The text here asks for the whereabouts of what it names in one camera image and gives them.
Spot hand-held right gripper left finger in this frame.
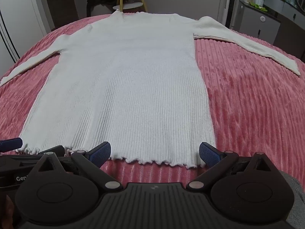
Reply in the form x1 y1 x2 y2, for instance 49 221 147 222
31 141 122 192

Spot white tower fan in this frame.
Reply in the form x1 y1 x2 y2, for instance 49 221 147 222
222 0 235 28

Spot grey dressing table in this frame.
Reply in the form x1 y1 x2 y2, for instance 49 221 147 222
264 0 305 60

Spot white wardrobe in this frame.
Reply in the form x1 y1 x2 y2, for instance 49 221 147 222
0 0 52 64

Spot green packet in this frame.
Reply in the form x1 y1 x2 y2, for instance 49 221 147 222
249 2 269 12

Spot white ribbed knit sweater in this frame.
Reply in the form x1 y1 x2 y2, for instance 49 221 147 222
0 11 301 170

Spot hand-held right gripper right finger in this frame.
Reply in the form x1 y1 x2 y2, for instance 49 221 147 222
186 141 277 192

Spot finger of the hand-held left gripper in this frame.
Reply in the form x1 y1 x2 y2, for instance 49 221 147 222
0 137 23 153
37 145 65 157

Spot person's grey garment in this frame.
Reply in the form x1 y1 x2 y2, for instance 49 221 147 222
276 169 305 229

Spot grey drawer cabinet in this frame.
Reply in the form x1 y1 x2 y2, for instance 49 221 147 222
235 0 282 45

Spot pink ribbed blanket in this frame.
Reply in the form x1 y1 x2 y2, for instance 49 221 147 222
0 13 305 196

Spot dark brown door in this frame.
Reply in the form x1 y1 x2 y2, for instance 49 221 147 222
43 0 79 30

